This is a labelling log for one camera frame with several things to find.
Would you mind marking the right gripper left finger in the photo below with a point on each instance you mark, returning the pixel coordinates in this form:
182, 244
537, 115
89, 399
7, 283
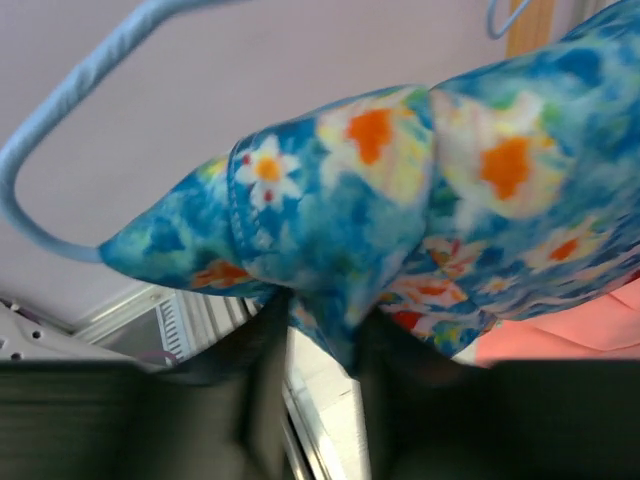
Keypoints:
96, 415

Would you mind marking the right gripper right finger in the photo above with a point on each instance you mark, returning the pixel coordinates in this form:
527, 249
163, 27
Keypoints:
429, 417

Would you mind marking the blue floral garment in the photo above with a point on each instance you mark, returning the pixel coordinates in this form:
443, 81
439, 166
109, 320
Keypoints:
507, 192

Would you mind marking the pink pleated skirt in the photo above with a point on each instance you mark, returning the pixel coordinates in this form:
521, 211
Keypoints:
603, 328

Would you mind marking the wooden clothes rack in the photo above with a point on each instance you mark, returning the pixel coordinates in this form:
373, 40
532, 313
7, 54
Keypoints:
532, 28

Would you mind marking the white slotted cable duct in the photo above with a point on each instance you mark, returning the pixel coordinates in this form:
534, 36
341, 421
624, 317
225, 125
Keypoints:
172, 324

